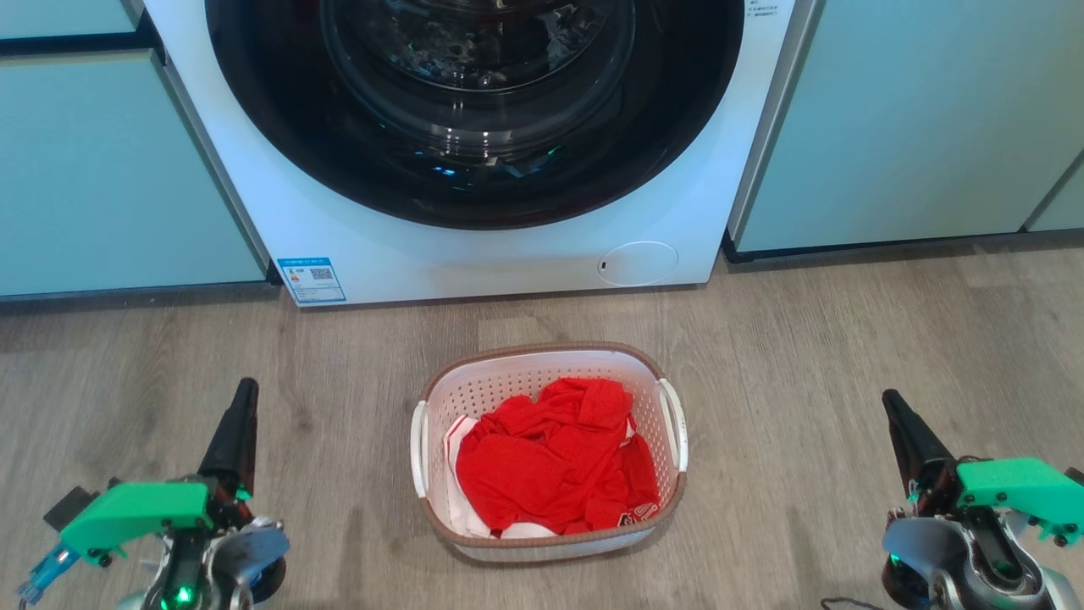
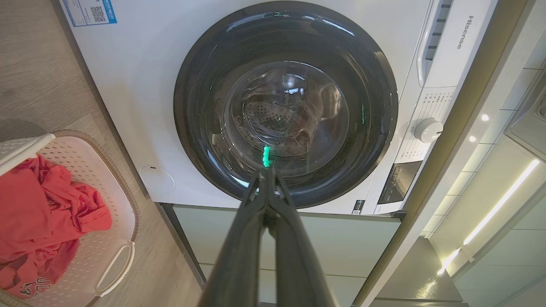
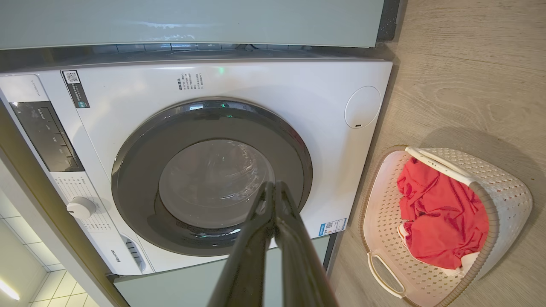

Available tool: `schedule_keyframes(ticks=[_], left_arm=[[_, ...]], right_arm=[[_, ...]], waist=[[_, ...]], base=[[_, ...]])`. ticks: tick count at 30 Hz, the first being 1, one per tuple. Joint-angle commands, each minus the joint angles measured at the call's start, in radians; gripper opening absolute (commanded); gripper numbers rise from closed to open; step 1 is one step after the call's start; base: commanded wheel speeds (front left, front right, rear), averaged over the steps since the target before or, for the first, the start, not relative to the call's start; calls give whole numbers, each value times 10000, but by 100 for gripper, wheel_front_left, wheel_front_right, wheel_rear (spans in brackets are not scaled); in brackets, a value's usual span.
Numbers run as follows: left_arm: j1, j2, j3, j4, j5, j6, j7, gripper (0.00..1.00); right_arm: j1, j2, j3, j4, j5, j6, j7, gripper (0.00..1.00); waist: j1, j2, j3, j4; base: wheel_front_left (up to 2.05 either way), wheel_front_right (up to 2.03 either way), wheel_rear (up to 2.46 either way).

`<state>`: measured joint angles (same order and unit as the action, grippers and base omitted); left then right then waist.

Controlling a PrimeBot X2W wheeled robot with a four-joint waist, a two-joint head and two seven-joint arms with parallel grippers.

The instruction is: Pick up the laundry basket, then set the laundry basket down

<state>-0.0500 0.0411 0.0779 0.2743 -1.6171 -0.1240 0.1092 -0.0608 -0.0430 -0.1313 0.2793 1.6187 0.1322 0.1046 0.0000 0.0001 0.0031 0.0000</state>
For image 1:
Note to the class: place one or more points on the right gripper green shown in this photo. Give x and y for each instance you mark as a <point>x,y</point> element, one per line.
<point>1016,487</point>

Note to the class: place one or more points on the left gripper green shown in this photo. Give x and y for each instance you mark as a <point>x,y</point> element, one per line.
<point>135,512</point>

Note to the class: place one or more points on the white perforated laundry basket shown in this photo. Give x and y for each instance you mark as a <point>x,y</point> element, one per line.
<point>500,381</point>

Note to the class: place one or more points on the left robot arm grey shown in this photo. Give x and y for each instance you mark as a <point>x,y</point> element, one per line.
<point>220,568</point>

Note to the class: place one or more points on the blue energy label sticker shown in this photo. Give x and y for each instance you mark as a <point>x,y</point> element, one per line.
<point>311,280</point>

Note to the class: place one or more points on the white garment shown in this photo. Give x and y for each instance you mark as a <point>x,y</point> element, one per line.
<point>457,508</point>

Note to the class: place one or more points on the narrow teal cabinet panel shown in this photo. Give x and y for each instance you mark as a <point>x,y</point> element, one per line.
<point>1063,207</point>

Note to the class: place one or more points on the red mesh garment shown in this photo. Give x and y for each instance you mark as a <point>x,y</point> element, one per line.
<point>542,466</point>

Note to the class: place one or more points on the large teal cabinet door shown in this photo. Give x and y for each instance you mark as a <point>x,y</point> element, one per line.
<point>102,169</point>

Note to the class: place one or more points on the black round washer door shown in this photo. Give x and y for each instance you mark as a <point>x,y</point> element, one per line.
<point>279,127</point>

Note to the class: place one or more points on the wide teal cabinet panel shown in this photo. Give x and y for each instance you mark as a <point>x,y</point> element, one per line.
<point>915,119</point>

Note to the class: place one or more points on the white front-load washing machine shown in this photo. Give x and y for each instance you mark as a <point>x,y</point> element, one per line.
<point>508,254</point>

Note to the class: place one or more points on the round white filter cover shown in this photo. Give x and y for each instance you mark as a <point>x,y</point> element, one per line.
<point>638,263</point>

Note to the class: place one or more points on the small teal cabinet drawer front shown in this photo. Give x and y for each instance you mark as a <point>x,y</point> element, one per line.
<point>59,15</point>

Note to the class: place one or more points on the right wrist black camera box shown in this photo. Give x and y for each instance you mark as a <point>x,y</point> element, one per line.
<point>1075,476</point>

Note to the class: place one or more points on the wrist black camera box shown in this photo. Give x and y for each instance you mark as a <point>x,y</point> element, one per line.
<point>1075,476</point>
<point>69,508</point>

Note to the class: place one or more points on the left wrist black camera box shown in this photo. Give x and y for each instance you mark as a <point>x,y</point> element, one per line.
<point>69,508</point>

